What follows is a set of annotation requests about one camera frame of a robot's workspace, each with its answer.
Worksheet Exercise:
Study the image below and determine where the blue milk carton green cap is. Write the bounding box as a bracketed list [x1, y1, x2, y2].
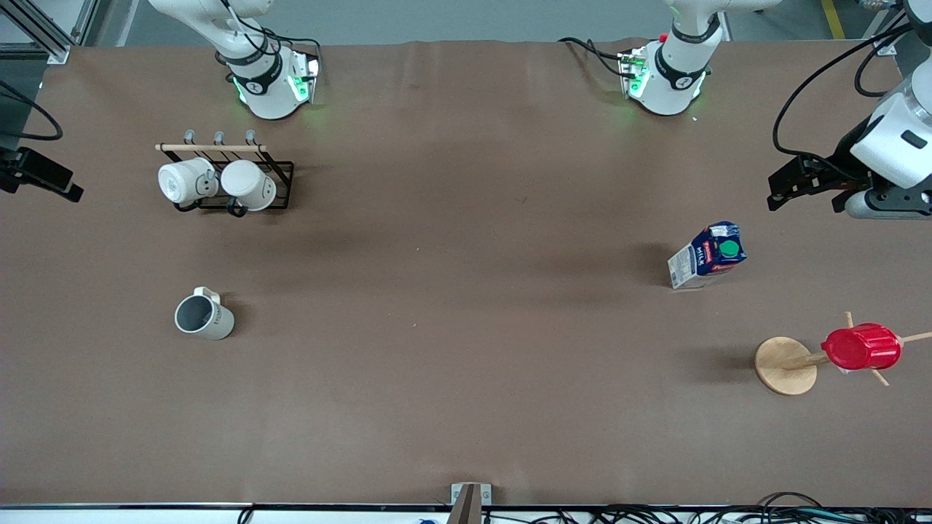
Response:
[668, 221, 748, 290]

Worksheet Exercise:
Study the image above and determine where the white mug grey inside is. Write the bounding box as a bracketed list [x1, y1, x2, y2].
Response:
[174, 287, 235, 341]

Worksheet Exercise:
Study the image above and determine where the red plastic cup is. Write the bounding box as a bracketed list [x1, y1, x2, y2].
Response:
[821, 323, 902, 371]

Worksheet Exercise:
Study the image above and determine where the wooden mug tree stand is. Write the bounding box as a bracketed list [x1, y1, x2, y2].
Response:
[754, 311, 932, 397]

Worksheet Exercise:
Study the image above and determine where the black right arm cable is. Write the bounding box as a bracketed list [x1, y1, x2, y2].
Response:
[0, 79, 64, 142]

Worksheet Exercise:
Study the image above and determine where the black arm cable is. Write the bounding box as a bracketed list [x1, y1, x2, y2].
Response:
[0, 79, 64, 142]
[772, 25, 915, 179]

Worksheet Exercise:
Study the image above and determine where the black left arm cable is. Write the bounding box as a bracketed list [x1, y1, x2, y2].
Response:
[772, 25, 915, 179]

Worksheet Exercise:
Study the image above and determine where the aluminium frame profile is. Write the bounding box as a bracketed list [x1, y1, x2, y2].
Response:
[0, 0, 99, 65]

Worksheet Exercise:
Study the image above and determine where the black wire mug rack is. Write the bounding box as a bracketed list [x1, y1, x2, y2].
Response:
[155, 130, 295, 218]

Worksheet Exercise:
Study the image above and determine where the black base cable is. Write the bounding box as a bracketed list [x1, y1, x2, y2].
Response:
[558, 36, 628, 78]
[218, 0, 323, 60]

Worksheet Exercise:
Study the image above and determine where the black cable bundle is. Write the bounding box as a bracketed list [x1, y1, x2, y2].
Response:
[481, 492, 932, 524]

